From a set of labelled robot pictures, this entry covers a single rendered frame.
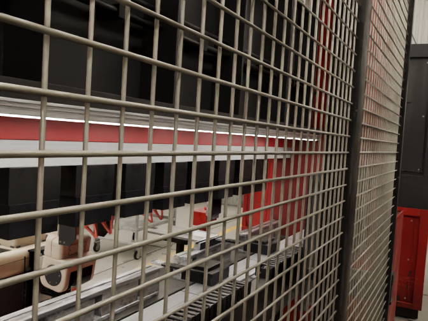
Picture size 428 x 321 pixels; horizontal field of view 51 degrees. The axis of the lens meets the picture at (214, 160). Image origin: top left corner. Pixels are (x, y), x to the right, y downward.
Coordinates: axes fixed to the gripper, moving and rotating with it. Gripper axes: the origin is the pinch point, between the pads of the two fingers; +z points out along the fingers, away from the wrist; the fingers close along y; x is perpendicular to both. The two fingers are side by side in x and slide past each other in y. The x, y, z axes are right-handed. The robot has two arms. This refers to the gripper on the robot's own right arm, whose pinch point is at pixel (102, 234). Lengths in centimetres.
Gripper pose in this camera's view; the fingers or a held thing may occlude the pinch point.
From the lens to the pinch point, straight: 199.2
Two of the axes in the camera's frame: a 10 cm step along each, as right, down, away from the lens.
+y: 4.1, -0.2, 9.1
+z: 3.6, 9.2, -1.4
